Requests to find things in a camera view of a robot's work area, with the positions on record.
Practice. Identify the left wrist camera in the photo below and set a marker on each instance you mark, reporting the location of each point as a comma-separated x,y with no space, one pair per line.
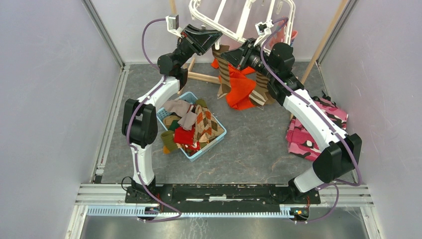
173,26

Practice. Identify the pink camouflage backpack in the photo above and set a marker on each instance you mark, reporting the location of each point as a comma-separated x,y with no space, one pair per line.
300,141

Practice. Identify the pile of socks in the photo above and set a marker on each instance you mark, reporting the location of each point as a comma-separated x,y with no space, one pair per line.
171,123

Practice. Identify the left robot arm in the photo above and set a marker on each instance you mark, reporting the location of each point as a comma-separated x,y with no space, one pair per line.
139,124

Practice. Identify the brown beige striped sock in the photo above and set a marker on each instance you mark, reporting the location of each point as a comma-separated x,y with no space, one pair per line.
260,96
223,68

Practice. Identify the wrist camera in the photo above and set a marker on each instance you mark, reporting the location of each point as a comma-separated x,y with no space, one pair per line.
264,28
173,26

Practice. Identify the white clip hanger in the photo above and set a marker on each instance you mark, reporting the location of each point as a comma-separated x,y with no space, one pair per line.
238,34

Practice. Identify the orange shirt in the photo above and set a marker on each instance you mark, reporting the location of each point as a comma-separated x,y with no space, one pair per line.
241,87

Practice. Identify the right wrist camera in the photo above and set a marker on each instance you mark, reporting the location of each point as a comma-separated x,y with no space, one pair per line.
264,28

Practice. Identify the argyle patterned sock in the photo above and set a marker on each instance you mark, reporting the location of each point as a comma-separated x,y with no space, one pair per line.
206,126

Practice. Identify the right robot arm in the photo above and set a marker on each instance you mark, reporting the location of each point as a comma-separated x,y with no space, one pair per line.
340,151

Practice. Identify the red sock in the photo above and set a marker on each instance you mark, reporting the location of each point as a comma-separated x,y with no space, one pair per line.
183,136

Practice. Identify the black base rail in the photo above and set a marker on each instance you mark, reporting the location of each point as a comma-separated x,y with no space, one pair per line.
220,199

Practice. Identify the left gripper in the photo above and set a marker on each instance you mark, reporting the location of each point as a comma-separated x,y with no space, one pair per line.
205,39

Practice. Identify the wooden drying rack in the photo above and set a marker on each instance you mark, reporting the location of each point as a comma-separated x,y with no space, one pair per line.
197,76

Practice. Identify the olive green striped sock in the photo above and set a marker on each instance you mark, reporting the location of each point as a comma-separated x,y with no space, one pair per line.
169,144

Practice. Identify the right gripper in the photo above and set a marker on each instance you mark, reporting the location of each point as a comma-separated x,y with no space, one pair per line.
235,57

